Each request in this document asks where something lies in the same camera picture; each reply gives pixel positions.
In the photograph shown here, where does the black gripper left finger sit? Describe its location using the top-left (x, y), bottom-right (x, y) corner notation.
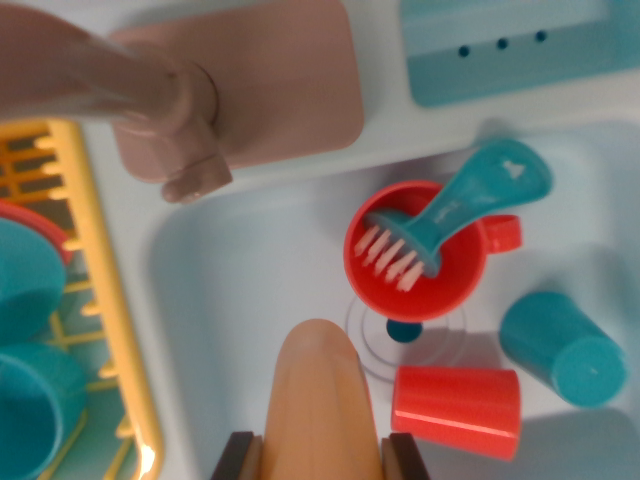
top-left (209, 430), bottom-right (264, 480)

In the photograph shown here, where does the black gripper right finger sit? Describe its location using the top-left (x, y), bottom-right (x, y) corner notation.
top-left (381, 432), bottom-right (432, 480)

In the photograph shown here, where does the beige toy detergent bottle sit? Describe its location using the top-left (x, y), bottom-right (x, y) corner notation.
top-left (262, 318), bottom-right (384, 480)

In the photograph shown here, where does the teal sink drain plug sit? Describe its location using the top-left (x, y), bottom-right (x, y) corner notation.
top-left (385, 319), bottom-right (424, 344)

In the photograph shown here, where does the light blue toy sink unit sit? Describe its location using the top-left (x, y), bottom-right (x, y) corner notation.
top-left (0, 0), bottom-right (640, 480)

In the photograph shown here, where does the red toy tumbler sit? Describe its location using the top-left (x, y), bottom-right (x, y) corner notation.
top-left (389, 364), bottom-right (523, 462)

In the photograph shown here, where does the red toy mug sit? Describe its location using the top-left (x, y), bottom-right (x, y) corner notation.
top-left (343, 181), bottom-right (524, 323)

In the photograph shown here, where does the teal toy tumbler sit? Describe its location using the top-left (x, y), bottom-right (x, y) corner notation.
top-left (498, 291), bottom-right (630, 410)

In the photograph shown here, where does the teal toy mug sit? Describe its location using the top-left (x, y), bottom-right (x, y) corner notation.
top-left (0, 342), bottom-right (91, 480)

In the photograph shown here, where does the yellow plastic dish rack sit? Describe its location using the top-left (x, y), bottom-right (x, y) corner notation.
top-left (0, 118), bottom-right (165, 480)

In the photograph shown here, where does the deep teal toy bowl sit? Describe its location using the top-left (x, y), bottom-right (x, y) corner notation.
top-left (0, 217), bottom-right (69, 346)

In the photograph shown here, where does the teal dish brush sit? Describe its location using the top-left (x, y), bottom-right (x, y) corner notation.
top-left (354, 138), bottom-right (555, 292)

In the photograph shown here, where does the red toy plate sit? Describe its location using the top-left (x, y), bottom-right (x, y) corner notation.
top-left (0, 198), bottom-right (76, 266)

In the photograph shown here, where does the grey-brown toy faucet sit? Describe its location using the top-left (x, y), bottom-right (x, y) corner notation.
top-left (0, 0), bottom-right (235, 205)

